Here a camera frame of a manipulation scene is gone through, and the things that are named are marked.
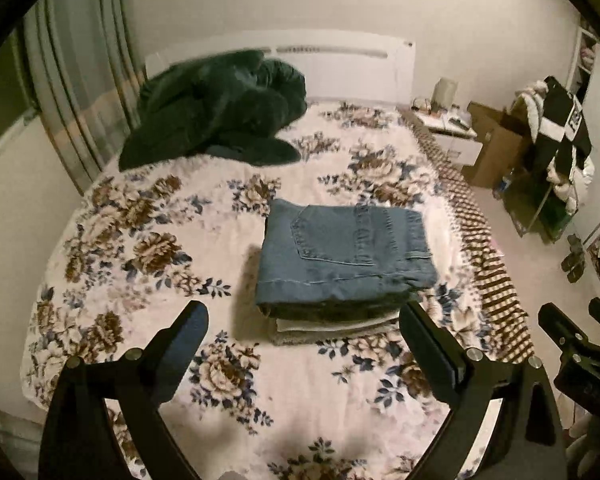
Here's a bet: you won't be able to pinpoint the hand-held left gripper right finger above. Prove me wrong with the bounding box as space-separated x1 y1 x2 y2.
399 301 568 480

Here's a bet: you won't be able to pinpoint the bed with floral cover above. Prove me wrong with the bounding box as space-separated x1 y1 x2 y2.
20 99 483 480

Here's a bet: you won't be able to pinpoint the green striped curtain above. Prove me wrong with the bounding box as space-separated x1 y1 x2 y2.
22 0 147 193

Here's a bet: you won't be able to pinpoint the brown checkered bed sheet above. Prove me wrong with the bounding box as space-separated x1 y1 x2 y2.
404 107 537 367

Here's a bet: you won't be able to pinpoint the pair of dark sandals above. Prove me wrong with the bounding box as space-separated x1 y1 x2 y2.
559 233 589 284

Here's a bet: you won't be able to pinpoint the white fluffy garment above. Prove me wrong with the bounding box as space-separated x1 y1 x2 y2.
511 79 549 137

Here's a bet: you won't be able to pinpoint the white puffy jacket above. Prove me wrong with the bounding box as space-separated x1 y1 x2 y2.
546 154 597 214

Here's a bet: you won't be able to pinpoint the dark green plush blanket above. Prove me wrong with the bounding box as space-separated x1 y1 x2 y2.
118 49 309 172

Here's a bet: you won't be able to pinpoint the black and white jacket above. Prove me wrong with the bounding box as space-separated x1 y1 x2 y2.
526 75 594 182

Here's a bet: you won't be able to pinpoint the large cardboard box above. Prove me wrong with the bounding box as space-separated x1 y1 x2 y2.
462 101 532 189

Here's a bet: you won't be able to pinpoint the white nightstand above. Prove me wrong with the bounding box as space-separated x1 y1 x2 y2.
412 109 484 170

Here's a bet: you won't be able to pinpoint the white bed headboard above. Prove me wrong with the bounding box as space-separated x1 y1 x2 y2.
144 29 417 107

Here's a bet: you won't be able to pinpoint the grey folded pants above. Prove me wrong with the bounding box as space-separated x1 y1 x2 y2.
266 314 405 347

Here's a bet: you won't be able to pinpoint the window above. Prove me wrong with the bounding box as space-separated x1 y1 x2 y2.
0 30 42 163

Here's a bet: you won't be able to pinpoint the light blue jeans pants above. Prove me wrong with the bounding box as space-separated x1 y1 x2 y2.
254 198 440 317

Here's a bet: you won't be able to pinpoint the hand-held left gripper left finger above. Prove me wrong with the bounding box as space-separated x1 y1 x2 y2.
37 300 210 480

